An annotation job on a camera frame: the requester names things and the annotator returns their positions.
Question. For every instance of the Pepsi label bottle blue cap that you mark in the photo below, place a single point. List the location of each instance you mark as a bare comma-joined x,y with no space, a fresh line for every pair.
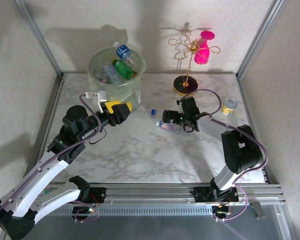
153,112

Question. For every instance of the soda water bottle blue cap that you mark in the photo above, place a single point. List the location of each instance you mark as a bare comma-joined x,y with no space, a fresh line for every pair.
111,73

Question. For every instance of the green Sprite bottle yellow cap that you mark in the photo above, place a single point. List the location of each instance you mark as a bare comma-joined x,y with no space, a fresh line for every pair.
122,70

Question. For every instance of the blue label bottle white cap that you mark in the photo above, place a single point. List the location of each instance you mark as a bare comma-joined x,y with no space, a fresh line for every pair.
122,51

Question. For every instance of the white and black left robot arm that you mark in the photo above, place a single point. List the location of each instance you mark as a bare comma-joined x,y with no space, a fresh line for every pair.
40,180

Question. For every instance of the clear bin with green liner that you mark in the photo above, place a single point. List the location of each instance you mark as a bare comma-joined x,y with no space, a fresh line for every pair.
120,92

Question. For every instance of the red white label clear bottle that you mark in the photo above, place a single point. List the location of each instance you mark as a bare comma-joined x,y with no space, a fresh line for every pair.
166,127

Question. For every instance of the yellow tin can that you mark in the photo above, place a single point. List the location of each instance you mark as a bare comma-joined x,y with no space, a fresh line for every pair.
230,105

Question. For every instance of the pink wine glass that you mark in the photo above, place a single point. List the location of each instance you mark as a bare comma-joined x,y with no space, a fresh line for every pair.
202,53

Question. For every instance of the grey metal latch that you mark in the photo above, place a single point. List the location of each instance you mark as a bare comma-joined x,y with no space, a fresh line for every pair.
257,210

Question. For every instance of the aluminium table side rail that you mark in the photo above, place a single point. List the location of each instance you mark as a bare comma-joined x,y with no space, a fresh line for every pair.
53,95

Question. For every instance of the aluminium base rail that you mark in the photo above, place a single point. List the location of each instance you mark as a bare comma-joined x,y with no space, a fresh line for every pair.
150,193

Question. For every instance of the aluminium corner post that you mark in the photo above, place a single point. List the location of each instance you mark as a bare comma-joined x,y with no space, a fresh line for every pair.
40,37
259,37

